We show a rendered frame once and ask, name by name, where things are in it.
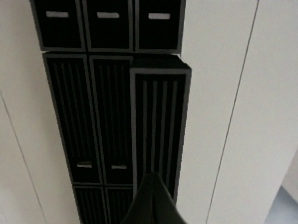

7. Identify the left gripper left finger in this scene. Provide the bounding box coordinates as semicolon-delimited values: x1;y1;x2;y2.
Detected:
120;173;153;224

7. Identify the white server rack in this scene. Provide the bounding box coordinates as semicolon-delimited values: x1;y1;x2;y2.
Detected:
0;0;298;224

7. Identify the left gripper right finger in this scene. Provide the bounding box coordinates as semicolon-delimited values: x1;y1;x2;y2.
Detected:
152;173;187;224

